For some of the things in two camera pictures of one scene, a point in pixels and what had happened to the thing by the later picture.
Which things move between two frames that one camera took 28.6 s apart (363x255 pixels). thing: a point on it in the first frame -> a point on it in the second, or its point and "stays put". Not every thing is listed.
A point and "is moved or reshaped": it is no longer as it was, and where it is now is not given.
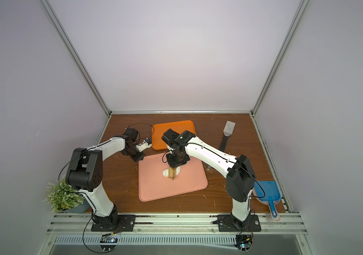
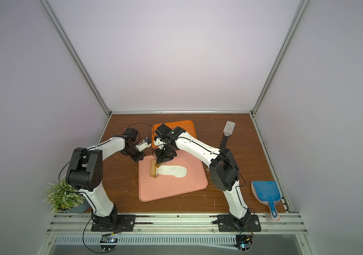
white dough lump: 166,171 is moved or reshaped
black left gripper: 139,158 stays put
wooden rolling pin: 171,173 -> 153,169
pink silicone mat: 153,185 stays put
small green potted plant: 61,196 stays put
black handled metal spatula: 228,130 stays put
